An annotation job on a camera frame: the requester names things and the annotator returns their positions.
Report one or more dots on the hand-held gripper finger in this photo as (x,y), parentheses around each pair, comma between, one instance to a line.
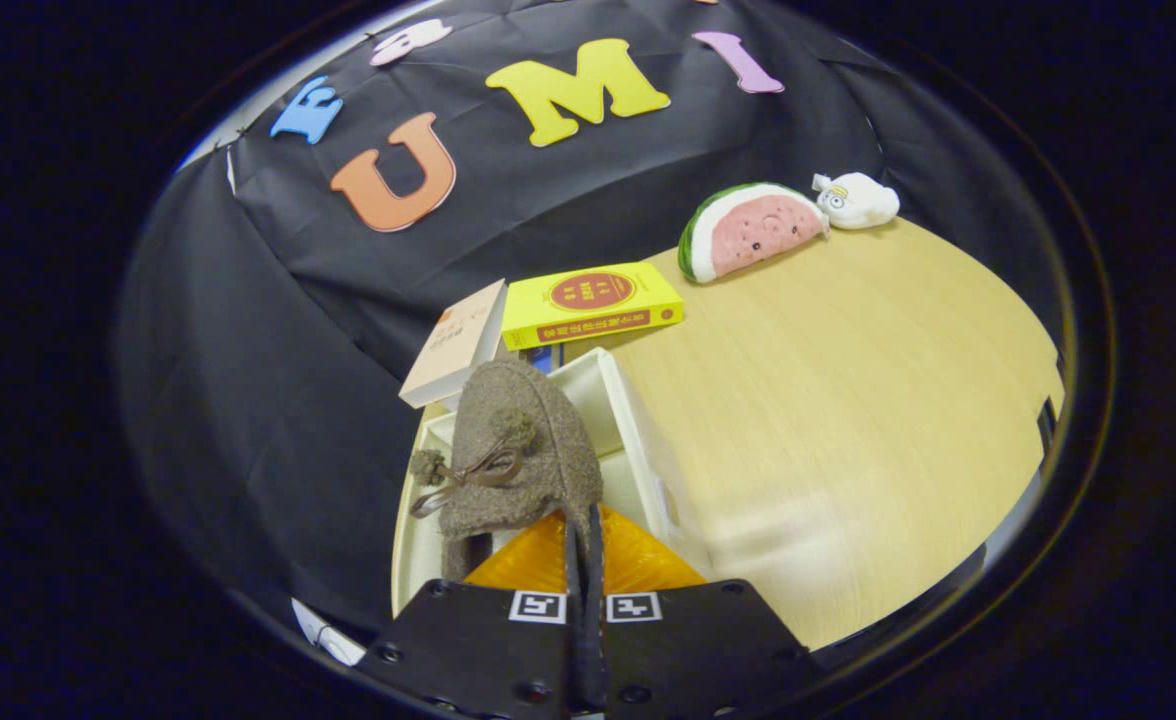
(576,650)
(596,650)

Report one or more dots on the cream storage box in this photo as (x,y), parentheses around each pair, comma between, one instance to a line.
(638,450)

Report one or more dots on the brown fuzzy shoe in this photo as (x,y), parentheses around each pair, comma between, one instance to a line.
(538,430)

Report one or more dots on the blue book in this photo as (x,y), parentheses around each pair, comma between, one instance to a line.
(543,358)

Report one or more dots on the yellow book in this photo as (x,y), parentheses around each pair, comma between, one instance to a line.
(588,295)

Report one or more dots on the watermelon slice plush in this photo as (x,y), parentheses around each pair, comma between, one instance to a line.
(748,230)

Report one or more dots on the white plush toy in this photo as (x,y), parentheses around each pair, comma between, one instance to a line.
(863,203)

